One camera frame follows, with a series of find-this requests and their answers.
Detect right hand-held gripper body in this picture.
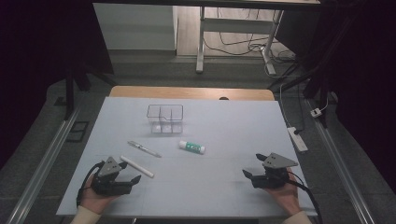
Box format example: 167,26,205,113
251,152,299,189

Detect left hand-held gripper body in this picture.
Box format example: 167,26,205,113
91,156,134,196

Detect white marker pen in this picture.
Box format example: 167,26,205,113
120,155,155,179

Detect silver pen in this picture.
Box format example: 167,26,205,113
126,140,163,159

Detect clear plastic organizer box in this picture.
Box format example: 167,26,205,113
147,104,185,134

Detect white green glue stick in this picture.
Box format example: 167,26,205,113
177,140,206,155

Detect person's left hand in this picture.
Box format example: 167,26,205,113
78,175,120,215

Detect person's right hand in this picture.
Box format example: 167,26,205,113
264,169,302,217

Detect white power strip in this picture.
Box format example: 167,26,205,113
287,126,309,153

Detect white table sheet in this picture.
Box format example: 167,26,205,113
55,96,318,217

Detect black tripod stand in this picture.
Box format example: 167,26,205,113
64,62,118,120
267,59,332,129

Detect dark curtain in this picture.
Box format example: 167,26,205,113
0,0,114,169
276,0,396,194

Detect white cabinet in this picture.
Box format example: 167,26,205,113
92,3,178,50

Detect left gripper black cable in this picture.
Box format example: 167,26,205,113
76,161,106,208

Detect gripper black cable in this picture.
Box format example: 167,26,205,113
76,161,106,208
288,171,323,224

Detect black plug with cable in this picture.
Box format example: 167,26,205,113
292,83,308,135

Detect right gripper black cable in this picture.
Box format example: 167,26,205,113
288,171,323,224

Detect aluminium rail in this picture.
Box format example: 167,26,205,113
306,99,376,224
6,106,80,224

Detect loose floor cables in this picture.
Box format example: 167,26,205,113
204,7,297,63

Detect white desk frame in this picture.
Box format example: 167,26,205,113
195,6,285,76

